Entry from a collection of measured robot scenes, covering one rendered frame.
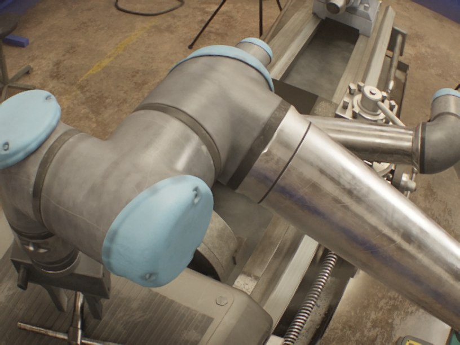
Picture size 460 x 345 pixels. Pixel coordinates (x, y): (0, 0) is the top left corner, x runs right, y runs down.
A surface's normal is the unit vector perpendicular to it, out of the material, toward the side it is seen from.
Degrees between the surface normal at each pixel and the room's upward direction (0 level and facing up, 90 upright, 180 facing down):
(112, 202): 26
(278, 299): 36
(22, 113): 5
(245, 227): 4
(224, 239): 51
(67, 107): 0
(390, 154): 84
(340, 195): 44
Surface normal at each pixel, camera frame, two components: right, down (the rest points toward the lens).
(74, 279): -0.02, 0.73
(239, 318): 0.69, -0.23
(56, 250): 0.54, 0.65
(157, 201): 0.04, -0.56
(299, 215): -0.41, 0.62
